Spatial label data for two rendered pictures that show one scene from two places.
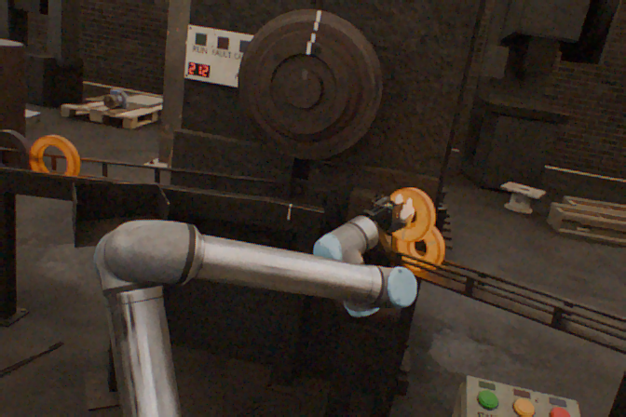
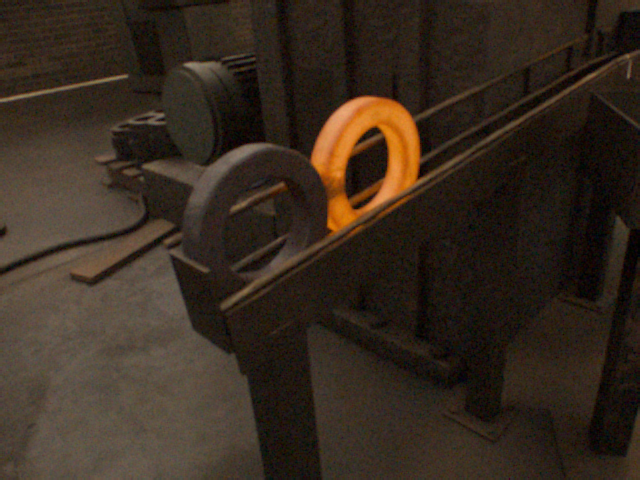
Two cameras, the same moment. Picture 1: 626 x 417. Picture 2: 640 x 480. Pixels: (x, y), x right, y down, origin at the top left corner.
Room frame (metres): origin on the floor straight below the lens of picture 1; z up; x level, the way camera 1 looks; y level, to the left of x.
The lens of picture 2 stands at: (1.55, 1.54, 0.93)
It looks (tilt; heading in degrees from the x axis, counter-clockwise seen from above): 26 degrees down; 310
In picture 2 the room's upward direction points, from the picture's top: 5 degrees counter-clockwise
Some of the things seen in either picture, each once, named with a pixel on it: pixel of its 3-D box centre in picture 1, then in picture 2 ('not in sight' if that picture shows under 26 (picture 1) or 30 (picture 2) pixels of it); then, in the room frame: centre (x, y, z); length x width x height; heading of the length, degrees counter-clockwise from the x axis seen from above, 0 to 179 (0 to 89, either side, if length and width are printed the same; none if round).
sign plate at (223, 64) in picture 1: (222, 58); not in sight; (1.97, 0.40, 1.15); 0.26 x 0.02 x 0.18; 83
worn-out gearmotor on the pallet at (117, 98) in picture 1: (121, 99); not in sight; (6.03, 2.31, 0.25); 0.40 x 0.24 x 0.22; 173
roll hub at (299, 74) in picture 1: (304, 88); not in sight; (1.72, 0.09, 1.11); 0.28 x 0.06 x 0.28; 83
